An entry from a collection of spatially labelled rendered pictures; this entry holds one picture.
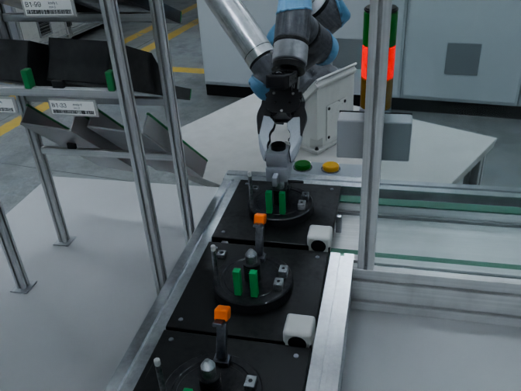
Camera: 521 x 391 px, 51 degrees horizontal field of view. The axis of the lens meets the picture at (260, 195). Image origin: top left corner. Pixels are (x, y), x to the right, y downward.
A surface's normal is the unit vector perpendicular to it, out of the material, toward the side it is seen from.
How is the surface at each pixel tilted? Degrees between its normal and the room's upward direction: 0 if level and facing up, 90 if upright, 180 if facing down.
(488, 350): 0
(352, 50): 90
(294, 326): 0
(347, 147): 90
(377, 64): 90
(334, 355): 0
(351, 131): 90
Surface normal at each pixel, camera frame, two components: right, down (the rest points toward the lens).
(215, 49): -0.34, 0.50
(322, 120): 0.72, 0.33
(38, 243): -0.05, -0.86
